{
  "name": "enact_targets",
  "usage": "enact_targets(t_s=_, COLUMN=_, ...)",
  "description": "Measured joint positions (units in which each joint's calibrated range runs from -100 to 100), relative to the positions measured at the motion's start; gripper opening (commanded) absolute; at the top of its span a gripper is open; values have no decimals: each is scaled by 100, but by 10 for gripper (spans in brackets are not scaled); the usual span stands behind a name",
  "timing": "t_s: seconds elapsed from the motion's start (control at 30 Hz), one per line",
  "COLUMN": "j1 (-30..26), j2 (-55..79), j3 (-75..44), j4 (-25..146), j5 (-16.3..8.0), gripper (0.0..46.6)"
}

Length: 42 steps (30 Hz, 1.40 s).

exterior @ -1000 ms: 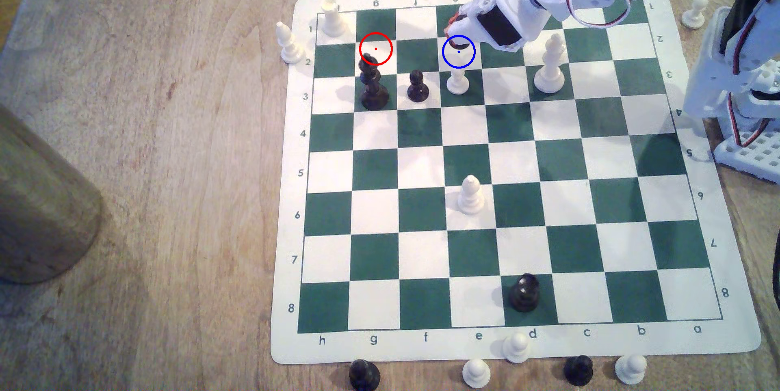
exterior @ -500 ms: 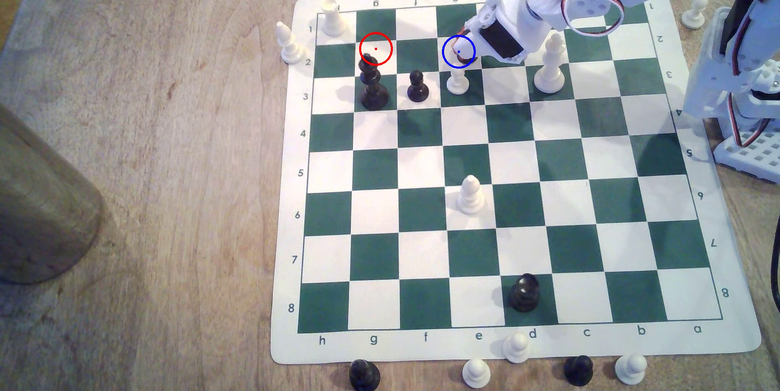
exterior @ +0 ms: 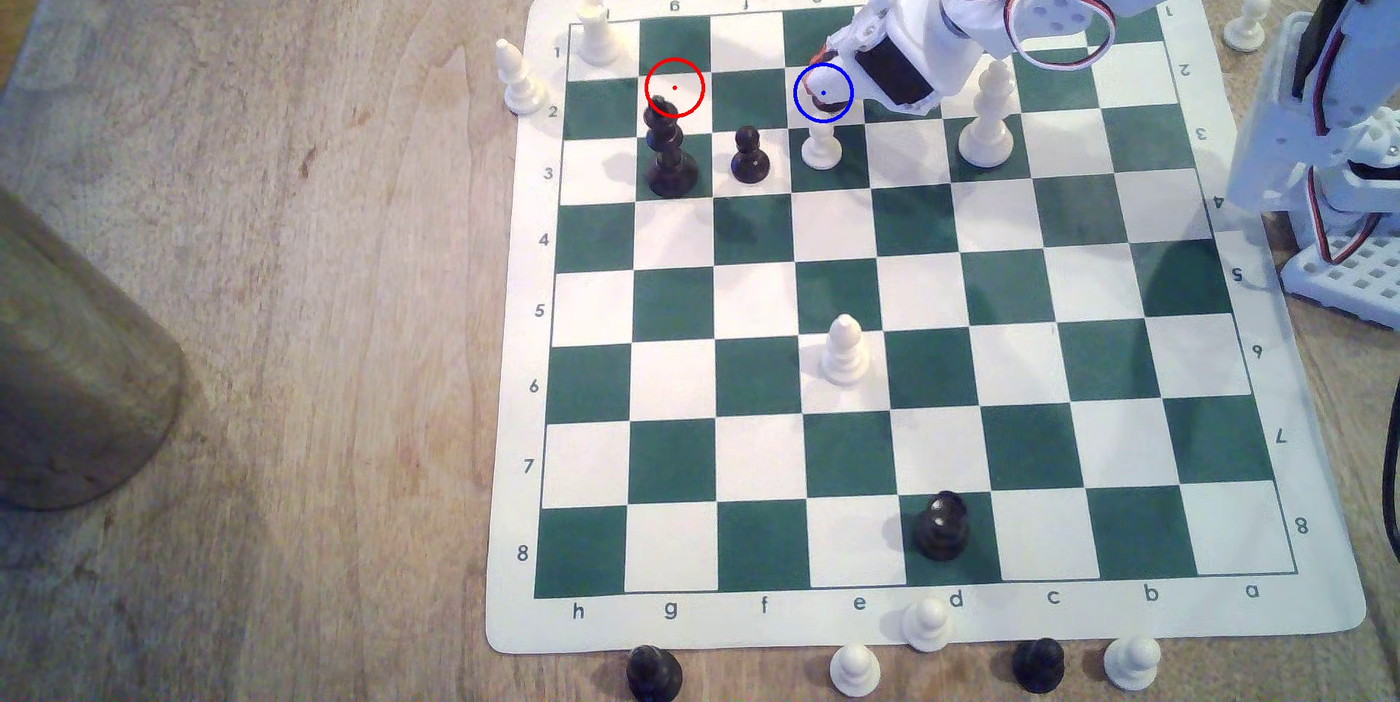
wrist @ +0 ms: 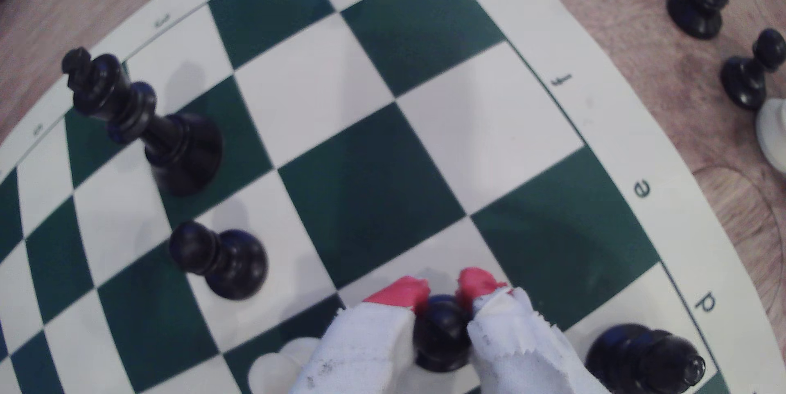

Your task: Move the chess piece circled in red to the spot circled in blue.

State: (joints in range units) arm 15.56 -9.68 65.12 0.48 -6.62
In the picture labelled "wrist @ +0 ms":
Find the black chess king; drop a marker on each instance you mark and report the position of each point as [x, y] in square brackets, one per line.
[159, 136]

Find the white chess piece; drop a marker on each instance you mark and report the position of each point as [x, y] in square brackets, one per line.
[775, 136]

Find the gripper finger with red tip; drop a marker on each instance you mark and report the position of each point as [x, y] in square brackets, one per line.
[516, 351]
[362, 351]

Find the black chess bishop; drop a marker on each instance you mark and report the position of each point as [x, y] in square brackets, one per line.
[645, 362]

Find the green white chess mat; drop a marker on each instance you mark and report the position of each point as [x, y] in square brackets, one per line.
[368, 197]

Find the white chess pawn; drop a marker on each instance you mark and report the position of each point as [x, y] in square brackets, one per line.
[276, 374]

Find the black chess pawn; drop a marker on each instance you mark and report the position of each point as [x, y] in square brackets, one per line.
[441, 337]
[227, 264]
[750, 75]

